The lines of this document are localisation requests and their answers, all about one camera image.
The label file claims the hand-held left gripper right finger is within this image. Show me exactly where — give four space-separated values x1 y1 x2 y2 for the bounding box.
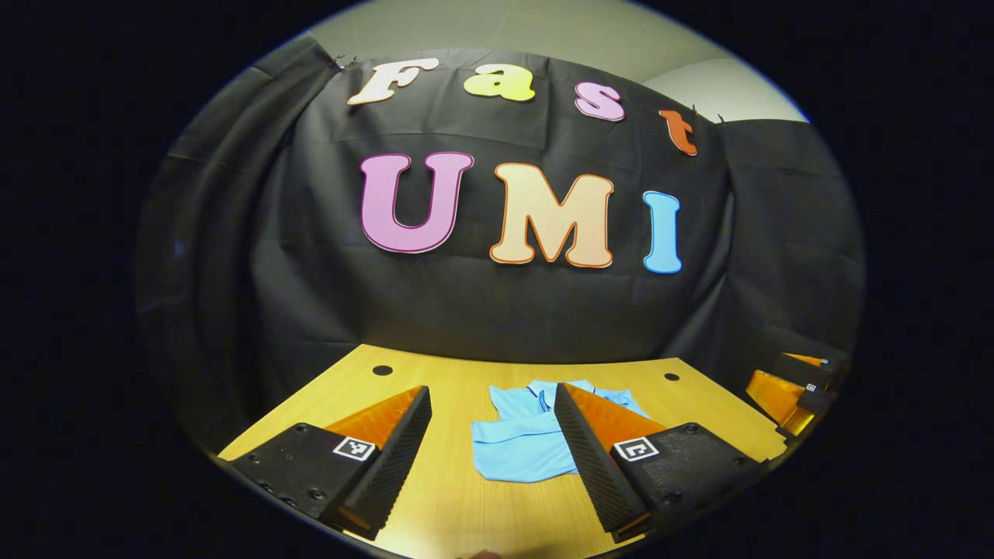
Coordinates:
554 381 771 544

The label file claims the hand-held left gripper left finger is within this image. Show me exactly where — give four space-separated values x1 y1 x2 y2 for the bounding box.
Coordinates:
228 384 433 542

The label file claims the black backdrop cloth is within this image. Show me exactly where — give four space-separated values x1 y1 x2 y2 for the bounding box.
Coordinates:
136 35 867 459

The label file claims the light blue polo T-shirt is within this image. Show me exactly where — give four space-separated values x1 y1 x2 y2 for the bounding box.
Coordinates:
471 379 653 484

